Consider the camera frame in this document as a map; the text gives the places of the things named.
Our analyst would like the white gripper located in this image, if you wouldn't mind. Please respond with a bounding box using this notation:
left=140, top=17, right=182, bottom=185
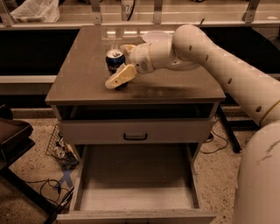
left=105, top=43, right=154, bottom=89

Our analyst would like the blue pepsi can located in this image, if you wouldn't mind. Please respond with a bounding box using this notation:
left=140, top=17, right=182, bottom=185
left=106, top=49, right=125, bottom=74

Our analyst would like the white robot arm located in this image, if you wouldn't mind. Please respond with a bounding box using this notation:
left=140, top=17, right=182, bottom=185
left=106, top=24, right=280, bottom=224

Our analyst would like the grey drawer cabinet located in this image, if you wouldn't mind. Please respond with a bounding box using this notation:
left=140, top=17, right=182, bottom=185
left=45, top=24, right=227, bottom=224

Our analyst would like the open lower drawer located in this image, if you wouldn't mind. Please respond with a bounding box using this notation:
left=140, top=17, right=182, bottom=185
left=57, top=144, right=216, bottom=224

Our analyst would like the white ceramic bowl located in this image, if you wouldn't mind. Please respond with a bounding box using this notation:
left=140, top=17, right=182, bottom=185
left=142, top=31, right=172, bottom=43

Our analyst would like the white plastic bag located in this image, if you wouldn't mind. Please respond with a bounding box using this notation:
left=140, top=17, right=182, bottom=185
left=10, top=0, right=60, bottom=23

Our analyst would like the dark chair at left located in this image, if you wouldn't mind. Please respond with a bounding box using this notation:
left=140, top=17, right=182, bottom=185
left=0, top=104, right=56, bottom=214

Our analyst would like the closed drawer with handle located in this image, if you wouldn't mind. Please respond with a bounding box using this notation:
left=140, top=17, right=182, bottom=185
left=58, top=118, right=214, bottom=144

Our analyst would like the black floor cable right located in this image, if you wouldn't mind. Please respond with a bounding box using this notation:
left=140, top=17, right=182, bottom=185
left=199, top=121, right=229, bottom=155

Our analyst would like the black floor cable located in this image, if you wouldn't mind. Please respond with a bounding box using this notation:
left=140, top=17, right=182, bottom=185
left=199, top=121, right=229, bottom=155
left=24, top=178, right=74, bottom=207

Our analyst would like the wire basket with items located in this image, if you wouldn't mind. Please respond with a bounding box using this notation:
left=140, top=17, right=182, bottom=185
left=45, top=125, right=79, bottom=170

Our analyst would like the black floor cable left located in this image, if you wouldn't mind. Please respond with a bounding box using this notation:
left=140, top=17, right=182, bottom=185
left=24, top=178, right=74, bottom=207

